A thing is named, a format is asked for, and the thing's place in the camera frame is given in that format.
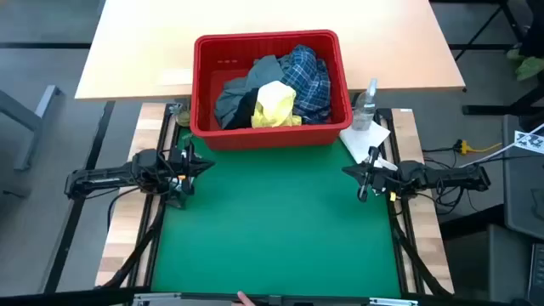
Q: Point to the small potted plant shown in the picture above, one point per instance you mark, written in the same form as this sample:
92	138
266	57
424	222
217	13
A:
183	117

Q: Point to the black-and-white printed marker tag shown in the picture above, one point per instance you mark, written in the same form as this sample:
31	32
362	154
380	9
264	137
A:
529	142

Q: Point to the green table mat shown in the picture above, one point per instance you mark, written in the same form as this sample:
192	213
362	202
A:
276	221

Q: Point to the grey plastic case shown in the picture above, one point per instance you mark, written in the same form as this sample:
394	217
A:
523	191

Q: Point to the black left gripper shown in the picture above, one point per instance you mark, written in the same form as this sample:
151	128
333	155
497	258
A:
178	163

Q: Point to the black keyboard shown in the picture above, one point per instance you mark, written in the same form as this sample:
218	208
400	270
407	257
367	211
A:
536	272

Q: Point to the white rectangular label plate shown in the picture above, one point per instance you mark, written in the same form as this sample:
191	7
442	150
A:
174	77

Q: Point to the blue plaid shirt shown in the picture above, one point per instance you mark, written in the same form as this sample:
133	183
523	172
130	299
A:
308	81

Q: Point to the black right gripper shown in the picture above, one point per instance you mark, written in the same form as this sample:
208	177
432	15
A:
382	178

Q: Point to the light wooden table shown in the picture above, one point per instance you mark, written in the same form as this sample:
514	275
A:
140	51

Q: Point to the grey metal table leg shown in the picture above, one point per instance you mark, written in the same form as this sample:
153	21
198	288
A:
38	110

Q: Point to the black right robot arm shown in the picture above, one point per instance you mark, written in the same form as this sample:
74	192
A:
450	177

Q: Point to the person's foot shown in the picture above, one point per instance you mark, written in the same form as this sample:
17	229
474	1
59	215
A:
531	68
514	54

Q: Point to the clear plastic spray bottle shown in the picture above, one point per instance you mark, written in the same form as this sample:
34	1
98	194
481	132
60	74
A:
363	112

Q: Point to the grey-blue garment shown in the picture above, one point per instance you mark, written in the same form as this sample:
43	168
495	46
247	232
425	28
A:
263	72

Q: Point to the person's leg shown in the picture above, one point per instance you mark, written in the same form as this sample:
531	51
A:
534	30

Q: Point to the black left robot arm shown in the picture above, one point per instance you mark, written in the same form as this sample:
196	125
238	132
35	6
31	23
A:
106	176

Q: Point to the white tote bag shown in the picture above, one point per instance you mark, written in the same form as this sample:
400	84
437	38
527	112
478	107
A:
363	138

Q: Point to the black metal desk base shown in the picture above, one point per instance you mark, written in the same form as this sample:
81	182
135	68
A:
484	109

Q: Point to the yellow power plug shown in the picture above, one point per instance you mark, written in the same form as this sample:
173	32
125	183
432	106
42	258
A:
464	148

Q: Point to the yellow shirt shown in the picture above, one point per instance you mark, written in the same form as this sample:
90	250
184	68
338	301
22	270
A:
274	102

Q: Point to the person's hand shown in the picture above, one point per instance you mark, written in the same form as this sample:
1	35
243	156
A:
244	299

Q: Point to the red plastic laundry bin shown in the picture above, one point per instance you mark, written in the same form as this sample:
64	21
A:
272	138

